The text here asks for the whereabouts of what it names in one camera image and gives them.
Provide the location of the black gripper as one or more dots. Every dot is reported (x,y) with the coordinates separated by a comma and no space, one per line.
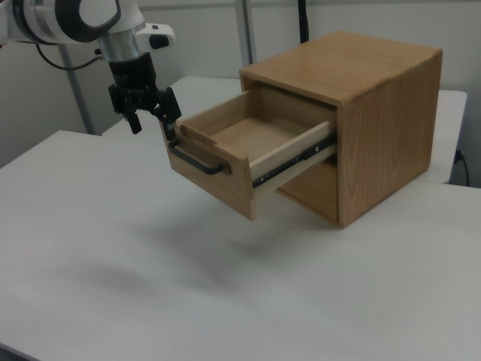
(132,73)

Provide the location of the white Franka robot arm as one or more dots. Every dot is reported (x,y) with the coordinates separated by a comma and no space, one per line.
(56,19)

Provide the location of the wooden two-drawer cabinet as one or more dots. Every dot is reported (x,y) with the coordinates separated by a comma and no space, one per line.
(379,124)

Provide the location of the grey partition frame post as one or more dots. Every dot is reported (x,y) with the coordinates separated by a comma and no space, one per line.
(246,30)
(77,86)

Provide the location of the black camera stand pole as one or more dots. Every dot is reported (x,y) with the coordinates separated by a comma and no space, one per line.
(303,20)

